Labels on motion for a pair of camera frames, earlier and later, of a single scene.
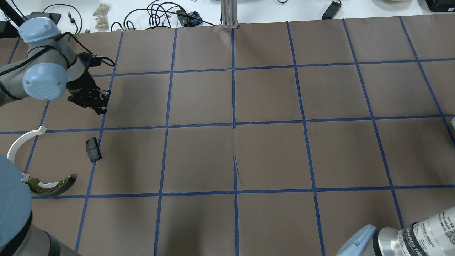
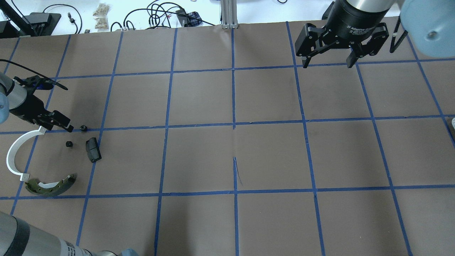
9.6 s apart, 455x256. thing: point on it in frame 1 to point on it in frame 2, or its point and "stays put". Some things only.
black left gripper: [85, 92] to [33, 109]
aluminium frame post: [229, 9] stays put
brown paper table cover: [273, 140] stays put
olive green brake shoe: [45, 189] stays put
